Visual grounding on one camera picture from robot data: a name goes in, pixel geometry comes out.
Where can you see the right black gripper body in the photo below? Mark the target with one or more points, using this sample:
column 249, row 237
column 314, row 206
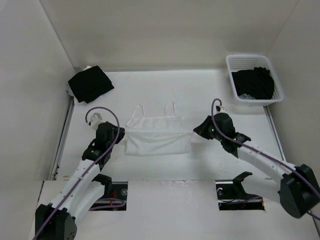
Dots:
column 216, row 137

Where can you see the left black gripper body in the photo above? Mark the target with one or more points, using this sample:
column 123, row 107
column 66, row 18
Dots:
column 115, row 132

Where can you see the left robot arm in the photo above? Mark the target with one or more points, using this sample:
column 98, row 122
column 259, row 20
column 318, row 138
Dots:
column 58, row 219

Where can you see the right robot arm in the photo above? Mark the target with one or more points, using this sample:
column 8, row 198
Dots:
column 297, row 189

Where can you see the black tank top in basket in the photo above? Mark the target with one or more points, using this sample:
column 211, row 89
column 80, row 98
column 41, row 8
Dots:
column 256, row 82

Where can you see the folded black tank top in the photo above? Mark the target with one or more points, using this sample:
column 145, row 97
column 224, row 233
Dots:
column 89, row 84

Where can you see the grey garment in basket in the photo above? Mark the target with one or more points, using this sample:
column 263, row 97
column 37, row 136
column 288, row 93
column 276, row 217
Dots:
column 246, row 98

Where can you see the white plastic laundry basket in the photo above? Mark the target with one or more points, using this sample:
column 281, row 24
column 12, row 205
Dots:
column 236, row 62

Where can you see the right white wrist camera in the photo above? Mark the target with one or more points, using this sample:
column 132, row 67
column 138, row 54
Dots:
column 220, row 109

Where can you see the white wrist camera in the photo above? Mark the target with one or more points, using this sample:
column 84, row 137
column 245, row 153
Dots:
column 220, row 109
column 95, row 121

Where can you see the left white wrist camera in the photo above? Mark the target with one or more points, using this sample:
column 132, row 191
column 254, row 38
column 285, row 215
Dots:
column 95, row 121

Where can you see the left aluminium table rail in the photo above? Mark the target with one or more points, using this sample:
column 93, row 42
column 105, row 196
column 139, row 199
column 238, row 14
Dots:
column 55, row 163

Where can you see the aluminium table rail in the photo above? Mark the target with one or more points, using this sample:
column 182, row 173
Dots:
column 55, row 163
column 274, row 131

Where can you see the right aluminium table rail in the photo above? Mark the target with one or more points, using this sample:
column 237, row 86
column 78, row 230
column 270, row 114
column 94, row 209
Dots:
column 274, row 131

